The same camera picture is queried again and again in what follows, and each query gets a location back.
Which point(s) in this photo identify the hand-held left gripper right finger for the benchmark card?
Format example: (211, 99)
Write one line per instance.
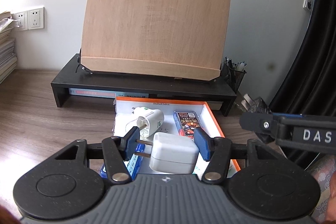
(202, 142)

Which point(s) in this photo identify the white mosquito repellent plug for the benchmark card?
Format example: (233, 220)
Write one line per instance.
(152, 119)

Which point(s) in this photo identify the white charger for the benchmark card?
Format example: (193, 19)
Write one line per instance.
(173, 153)

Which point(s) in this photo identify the black charger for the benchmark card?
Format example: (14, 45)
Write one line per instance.
(258, 106)

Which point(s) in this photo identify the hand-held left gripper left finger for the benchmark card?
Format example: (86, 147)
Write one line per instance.
(131, 142)

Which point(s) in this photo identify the pile of loose papers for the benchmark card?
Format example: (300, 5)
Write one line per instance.
(5, 15)

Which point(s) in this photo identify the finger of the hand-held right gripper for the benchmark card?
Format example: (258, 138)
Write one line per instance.
(288, 115)
(252, 121)

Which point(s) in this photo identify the white cardboard box with orange rim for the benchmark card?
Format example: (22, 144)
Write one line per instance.
(162, 106)

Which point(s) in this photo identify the blue plastic box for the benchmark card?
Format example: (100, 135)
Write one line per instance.
(135, 161)

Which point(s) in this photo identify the black monitor riser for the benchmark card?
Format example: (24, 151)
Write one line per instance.
(65, 75)

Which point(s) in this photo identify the white wall adapter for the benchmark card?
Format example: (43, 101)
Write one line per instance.
(307, 3)

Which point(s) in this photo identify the patterned cloth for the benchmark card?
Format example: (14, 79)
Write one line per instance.
(321, 174)

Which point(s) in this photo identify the wooden book stand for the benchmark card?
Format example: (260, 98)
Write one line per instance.
(155, 24)

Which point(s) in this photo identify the black mesh pen holder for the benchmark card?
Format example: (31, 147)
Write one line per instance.
(233, 77)

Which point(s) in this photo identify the white wall socket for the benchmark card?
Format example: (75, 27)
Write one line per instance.
(19, 20)
(36, 18)

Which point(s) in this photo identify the red playing card box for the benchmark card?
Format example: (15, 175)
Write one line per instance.
(187, 123)

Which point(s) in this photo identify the stack of books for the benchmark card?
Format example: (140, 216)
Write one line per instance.
(6, 56)

